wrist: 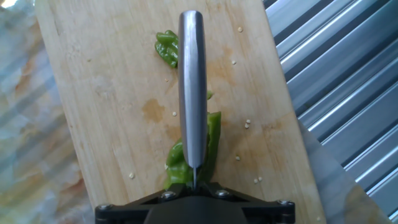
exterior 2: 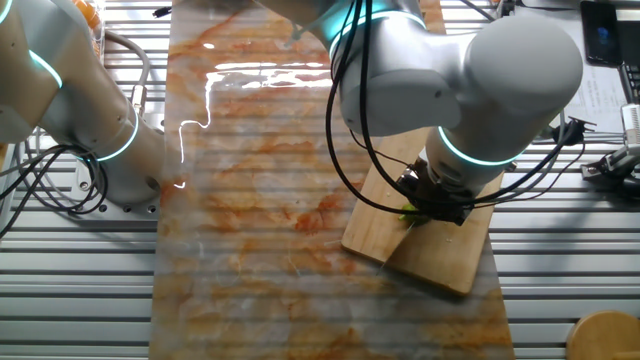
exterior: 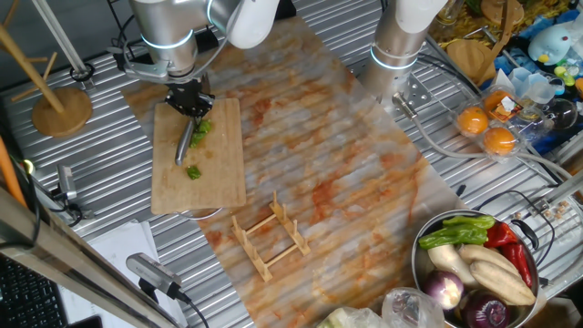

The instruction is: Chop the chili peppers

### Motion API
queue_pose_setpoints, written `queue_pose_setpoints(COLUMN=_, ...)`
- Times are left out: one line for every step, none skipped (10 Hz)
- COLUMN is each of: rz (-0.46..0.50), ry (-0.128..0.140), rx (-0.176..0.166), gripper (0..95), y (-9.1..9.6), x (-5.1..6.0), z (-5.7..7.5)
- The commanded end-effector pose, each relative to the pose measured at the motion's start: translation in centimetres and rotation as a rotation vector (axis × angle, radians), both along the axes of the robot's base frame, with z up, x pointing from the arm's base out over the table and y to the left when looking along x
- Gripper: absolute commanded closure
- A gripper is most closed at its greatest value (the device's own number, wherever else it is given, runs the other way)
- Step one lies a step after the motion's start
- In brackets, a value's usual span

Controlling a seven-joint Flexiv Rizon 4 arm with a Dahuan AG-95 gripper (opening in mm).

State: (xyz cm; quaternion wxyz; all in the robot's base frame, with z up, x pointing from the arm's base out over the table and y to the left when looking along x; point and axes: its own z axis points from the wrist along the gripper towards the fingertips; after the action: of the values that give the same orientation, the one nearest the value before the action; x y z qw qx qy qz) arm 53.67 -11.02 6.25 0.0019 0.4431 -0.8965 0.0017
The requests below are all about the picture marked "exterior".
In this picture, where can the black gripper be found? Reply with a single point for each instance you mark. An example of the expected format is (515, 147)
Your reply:
(187, 91)

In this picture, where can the steel kitchen knife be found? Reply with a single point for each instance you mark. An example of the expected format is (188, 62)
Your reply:
(183, 143)

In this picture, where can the green chili pepper piece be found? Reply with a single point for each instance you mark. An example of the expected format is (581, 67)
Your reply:
(193, 172)

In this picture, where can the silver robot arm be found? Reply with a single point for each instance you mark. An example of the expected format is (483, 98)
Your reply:
(168, 32)

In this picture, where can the bamboo cutting board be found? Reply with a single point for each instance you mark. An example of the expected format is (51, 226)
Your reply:
(218, 182)

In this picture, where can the wooden mug tree stand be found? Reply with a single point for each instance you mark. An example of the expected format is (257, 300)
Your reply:
(61, 111)

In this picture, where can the white paper sheet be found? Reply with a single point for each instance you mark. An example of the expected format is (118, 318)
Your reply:
(114, 246)

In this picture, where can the wooden dish rack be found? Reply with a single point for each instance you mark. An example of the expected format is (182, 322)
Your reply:
(255, 255)

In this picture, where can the orange tube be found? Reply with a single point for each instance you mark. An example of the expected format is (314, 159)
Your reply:
(9, 175)

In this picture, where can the black keyboard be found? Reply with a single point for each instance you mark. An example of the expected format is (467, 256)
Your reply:
(27, 296)

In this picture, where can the plastic bag with cabbage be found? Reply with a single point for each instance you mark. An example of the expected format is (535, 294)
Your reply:
(350, 319)

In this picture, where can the stainless steel pot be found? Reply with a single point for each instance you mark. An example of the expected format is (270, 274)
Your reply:
(421, 264)

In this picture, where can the small black clip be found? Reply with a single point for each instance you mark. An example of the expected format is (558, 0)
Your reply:
(460, 190)

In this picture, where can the wooden stand with round base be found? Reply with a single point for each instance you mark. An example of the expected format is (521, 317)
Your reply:
(469, 57)

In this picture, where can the long green pepper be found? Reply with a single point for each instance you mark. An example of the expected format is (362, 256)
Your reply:
(453, 237)

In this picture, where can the clear plastic bag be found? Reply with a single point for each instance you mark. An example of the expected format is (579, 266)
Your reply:
(410, 310)

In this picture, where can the white radish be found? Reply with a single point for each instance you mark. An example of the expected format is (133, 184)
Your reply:
(448, 262)

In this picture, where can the short green pepper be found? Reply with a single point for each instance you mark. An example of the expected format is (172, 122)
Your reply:
(469, 222)

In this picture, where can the orange fruit with label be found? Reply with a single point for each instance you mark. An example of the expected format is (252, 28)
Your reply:
(494, 100)

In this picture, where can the pale purple onion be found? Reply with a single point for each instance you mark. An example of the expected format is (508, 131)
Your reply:
(442, 289)

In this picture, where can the round wooden disc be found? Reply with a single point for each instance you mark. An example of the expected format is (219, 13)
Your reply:
(498, 11)

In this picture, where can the beige sweet potato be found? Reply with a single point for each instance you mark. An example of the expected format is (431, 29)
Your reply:
(487, 256)
(501, 284)

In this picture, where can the clear plastic fruit container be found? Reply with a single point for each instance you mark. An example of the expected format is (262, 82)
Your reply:
(524, 120)

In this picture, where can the wide red pepper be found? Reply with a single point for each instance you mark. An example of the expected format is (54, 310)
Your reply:
(500, 234)

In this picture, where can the clear plastic cup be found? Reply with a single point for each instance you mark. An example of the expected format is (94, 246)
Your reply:
(530, 84)

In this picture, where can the dark red onion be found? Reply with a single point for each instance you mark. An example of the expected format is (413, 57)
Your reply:
(485, 312)

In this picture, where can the long red pepper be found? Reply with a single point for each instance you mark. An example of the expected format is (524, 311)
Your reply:
(519, 262)

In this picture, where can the blue plush toy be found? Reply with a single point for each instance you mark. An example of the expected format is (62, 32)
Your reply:
(549, 45)

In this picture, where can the round glass bowl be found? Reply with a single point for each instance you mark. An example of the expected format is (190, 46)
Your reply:
(561, 114)

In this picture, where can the green yellow toy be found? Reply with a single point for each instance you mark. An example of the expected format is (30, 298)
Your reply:
(565, 75)

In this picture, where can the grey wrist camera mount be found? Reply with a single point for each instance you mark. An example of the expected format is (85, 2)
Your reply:
(146, 70)

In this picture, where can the small grey mounted camera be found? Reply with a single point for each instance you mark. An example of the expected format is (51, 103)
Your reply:
(67, 181)

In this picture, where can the aluminium frame beam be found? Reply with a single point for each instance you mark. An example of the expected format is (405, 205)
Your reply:
(68, 253)

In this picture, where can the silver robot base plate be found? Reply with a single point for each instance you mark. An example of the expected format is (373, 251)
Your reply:
(416, 93)

